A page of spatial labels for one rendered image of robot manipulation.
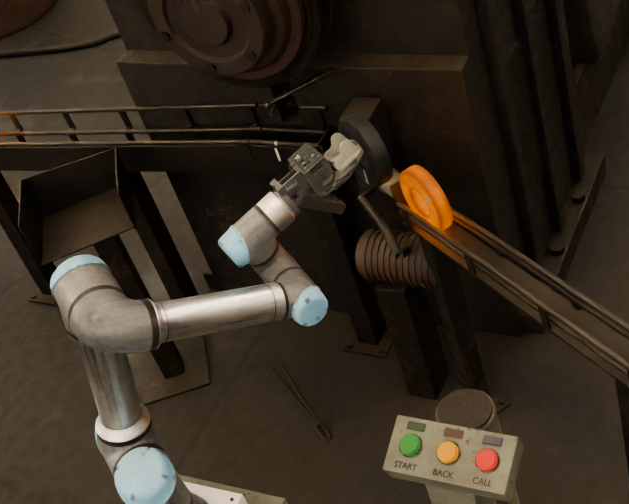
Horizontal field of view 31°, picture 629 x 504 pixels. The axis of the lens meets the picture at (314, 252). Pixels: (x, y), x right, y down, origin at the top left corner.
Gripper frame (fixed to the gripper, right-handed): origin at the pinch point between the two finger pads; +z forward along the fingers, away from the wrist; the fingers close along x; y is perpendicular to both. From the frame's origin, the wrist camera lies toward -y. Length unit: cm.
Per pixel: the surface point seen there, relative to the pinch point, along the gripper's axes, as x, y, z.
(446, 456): -52, -25, -31
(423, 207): 1.3, -26.5, 3.1
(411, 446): -46, -23, -34
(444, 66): 15.8, -12.8, 27.9
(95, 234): 66, -18, -57
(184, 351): 76, -78, -65
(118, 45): 268, -93, -11
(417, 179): -1.7, -16.1, 4.8
